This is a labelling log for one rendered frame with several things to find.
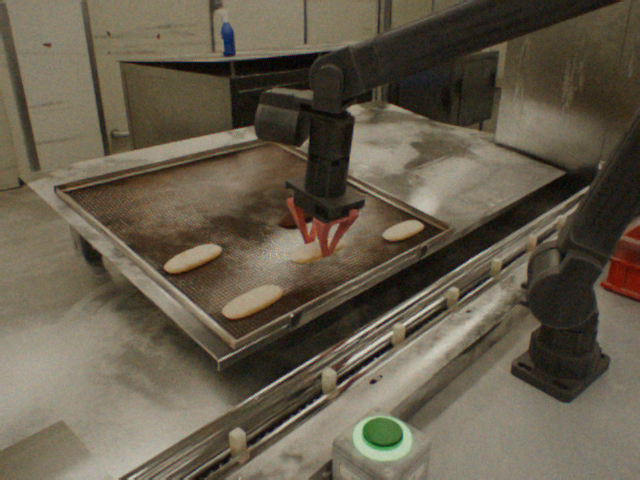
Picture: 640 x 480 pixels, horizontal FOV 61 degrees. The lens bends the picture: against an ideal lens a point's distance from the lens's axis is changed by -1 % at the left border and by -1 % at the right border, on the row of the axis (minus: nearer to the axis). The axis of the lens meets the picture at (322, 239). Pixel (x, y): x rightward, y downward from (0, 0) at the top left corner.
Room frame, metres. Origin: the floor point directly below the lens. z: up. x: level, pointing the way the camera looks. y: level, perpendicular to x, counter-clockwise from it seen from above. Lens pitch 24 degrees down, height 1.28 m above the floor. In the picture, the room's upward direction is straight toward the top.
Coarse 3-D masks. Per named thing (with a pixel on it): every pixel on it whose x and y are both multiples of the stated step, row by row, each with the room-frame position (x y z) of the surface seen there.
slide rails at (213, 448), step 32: (544, 224) 1.05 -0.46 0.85; (448, 288) 0.78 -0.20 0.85; (480, 288) 0.78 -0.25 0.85; (416, 320) 0.69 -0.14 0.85; (352, 352) 0.61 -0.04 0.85; (320, 384) 0.54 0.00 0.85; (352, 384) 0.54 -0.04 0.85; (256, 416) 0.49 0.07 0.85; (224, 448) 0.44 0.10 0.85; (256, 448) 0.44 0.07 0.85
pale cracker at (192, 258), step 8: (200, 248) 0.76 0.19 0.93; (208, 248) 0.76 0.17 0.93; (216, 248) 0.77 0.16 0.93; (176, 256) 0.73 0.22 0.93; (184, 256) 0.73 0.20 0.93; (192, 256) 0.73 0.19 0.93; (200, 256) 0.74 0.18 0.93; (208, 256) 0.74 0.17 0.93; (216, 256) 0.75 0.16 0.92; (168, 264) 0.71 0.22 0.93; (176, 264) 0.71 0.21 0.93; (184, 264) 0.71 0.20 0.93; (192, 264) 0.72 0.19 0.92; (200, 264) 0.73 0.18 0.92; (168, 272) 0.70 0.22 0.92; (176, 272) 0.70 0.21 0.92
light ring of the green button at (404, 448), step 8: (360, 424) 0.42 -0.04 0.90; (400, 424) 0.42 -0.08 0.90; (408, 432) 0.41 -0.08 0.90; (360, 440) 0.40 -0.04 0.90; (408, 440) 0.40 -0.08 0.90; (360, 448) 0.39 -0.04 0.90; (368, 448) 0.39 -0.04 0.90; (400, 448) 0.39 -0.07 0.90; (408, 448) 0.39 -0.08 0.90; (368, 456) 0.38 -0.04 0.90; (376, 456) 0.38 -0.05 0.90; (384, 456) 0.38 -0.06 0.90; (392, 456) 0.38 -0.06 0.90; (400, 456) 0.38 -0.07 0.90
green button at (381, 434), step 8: (368, 424) 0.41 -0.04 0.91; (376, 424) 0.41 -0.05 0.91; (384, 424) 0.41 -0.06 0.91; (392, 424) 0.41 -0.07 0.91; (368, 432) 0.40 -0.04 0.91; (376, 432) 0.40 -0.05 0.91; (384, 432) 0.40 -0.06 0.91; (392, 432) 0.40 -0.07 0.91; (400, 432) 0.40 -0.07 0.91; (368, 440) 0.39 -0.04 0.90; (376, 440) 0.39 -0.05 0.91; (384, 440) 0.39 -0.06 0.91; (392, 440) 0.39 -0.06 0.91; (400, 440) 0.39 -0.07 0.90; (376, 448) 0.39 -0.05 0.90; (384, 448) 0.38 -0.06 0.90; (392, 448) 0.39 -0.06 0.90
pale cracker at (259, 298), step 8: (256, 288) 0.68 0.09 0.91; (264, 288) 0.68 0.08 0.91; (272, 288) 0.68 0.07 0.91; (280, 288) 0.69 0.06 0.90; (240, 296) 0.65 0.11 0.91; (248, 296) 0.65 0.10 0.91; (256, 296) 0.66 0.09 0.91; (264, 296) 0.66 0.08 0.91; (272, 296) 0.66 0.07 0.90; (280, 296) 0.67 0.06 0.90; (232, 304) 0.63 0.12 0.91; (240, 304) 0.63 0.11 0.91; (248, 304) 0.64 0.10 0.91; (256, 304) 0.64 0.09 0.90; (264, 304) 0.65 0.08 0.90; (224, 312) 0.62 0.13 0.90; (232, 312) 0.62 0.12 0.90; (240, 312) 0.62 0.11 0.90; (248, 312) 0.63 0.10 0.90
